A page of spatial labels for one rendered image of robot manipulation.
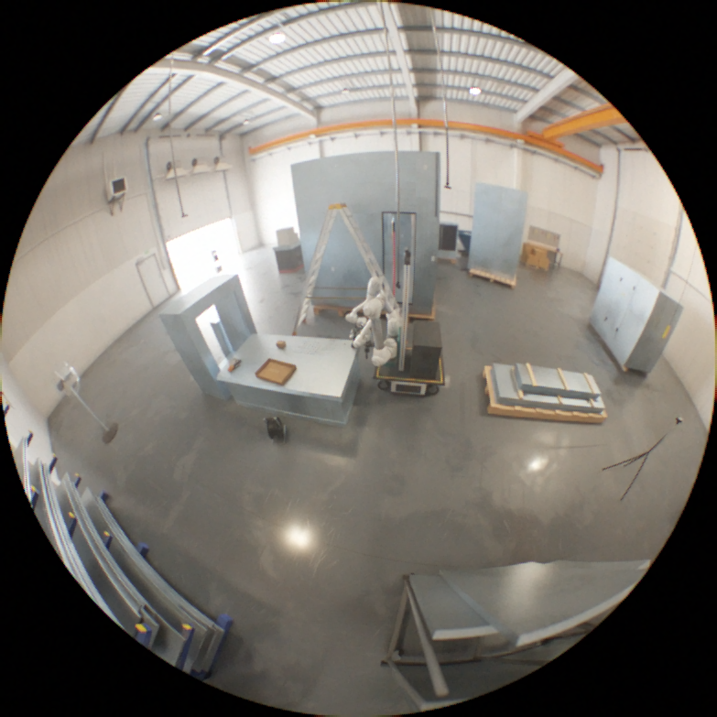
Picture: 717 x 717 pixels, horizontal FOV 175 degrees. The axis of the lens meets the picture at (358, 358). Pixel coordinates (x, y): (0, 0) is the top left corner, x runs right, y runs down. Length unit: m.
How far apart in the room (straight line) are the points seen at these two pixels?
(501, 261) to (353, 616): 8.36
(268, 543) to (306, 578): 0.52
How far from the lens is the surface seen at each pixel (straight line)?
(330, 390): 2.46
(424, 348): 2.73
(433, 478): 2.68
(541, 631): 1.13
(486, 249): 7.92
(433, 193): 4.10
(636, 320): 6.58
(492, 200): 7.77
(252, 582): 2.75
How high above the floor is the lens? 2.45
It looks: 40 degrees down
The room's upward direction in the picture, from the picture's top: 4 degrees counter-clockwise
